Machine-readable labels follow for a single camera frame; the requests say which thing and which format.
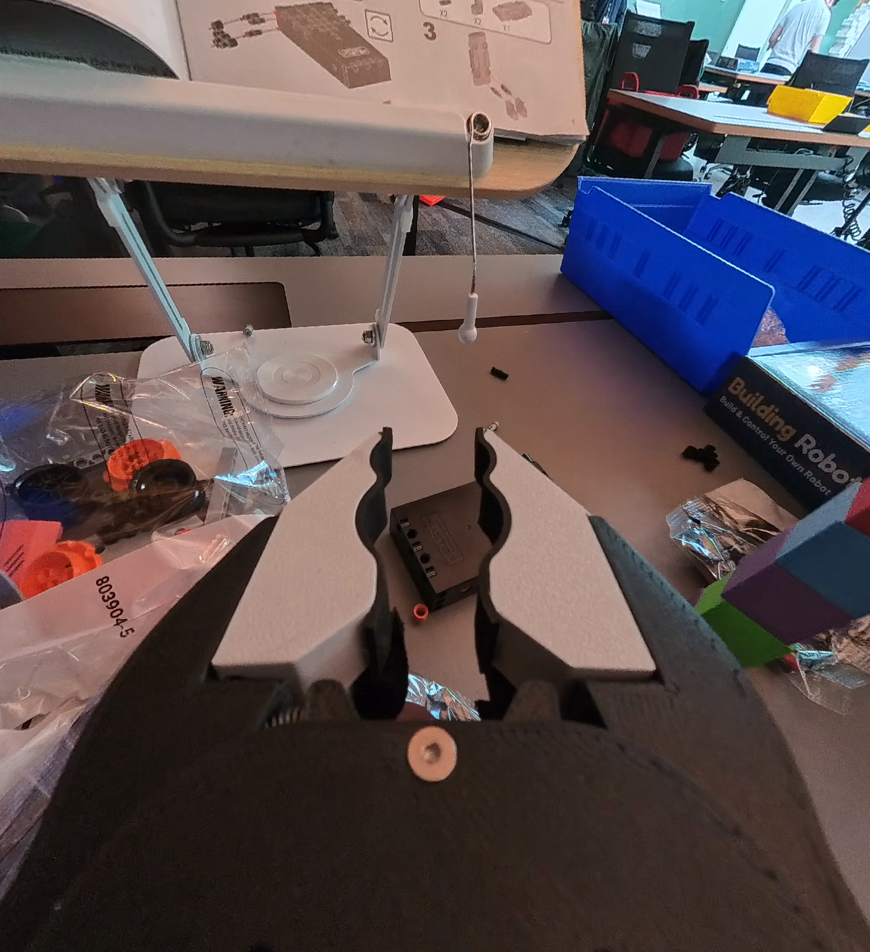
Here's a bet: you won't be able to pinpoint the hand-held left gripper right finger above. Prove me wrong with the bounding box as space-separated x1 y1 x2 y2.
474 427 659 718

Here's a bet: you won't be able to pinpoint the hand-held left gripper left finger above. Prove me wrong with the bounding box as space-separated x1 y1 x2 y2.
212 427 410 718

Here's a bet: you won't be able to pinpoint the blue cube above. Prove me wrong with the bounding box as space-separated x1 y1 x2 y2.
776 482 870 618

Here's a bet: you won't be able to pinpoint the green cube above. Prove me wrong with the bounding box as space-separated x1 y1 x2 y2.
695 579 793 668

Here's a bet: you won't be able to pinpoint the purple cube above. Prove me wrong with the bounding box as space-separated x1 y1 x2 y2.
721 528 856 644

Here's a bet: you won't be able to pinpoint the grey desk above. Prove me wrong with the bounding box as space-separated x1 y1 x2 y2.
0 253 870 952

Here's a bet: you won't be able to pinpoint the blue printed toy box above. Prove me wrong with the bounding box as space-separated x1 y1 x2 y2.
705 338 870 510

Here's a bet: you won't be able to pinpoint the black perforated block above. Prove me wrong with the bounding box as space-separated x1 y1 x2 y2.
389 482 490 612

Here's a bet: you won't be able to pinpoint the clear bag of dark parts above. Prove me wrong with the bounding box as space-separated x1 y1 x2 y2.
666 479 870 715

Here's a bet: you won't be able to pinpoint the clear bag of grey parts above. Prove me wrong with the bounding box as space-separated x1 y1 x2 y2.
405 673 481 722

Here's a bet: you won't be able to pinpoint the white book stand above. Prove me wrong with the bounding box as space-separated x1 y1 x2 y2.
0 0 588 471

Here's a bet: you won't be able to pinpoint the clear bag orange blue parts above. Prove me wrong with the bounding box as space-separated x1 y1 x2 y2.
0 364 291 618

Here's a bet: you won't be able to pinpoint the white paper packet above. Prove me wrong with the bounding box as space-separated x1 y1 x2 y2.
0 513 272 931

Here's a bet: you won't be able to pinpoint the blue plastic bin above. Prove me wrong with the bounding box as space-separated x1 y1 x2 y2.
560 177 870 394

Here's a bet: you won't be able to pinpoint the yellow plastic bin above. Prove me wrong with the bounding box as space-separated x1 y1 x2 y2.
767 84 856 125

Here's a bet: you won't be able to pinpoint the black office chair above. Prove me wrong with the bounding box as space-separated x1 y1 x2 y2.
130 182 339 257
788 51 870 98
617 11 711 98

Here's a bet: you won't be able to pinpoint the background wooden table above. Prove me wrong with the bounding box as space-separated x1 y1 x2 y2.
606 88 870 161

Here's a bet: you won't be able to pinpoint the red office chair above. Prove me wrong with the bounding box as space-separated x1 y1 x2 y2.
591 70 696 176

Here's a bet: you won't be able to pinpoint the open instruction booklet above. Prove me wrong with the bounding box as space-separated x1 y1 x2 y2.
0 0 588 144

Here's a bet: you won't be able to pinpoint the white lamp cord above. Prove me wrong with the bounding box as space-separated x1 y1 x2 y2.
457 112 496 345

